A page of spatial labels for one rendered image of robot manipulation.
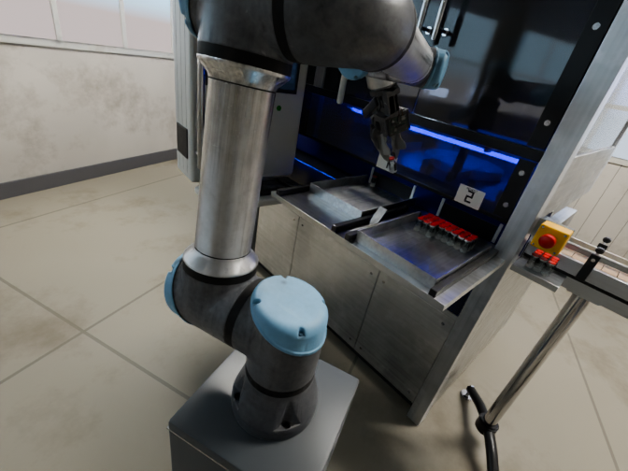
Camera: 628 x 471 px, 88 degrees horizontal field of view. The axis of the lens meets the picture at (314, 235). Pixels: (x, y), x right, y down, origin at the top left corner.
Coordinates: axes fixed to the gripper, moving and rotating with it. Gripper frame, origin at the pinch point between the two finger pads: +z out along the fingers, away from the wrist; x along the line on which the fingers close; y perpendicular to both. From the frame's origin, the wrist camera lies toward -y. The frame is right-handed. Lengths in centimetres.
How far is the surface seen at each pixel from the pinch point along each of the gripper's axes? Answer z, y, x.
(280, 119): -6, -60, -19
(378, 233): 20.6, 5.8, -10.5
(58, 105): -34, -235, -158
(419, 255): 23.9, 18.6, -4.8
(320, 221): 12.8, -1.6, -26.0
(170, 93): -8, -318, -86
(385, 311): 73, -7, -10
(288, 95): -14, -61, -13
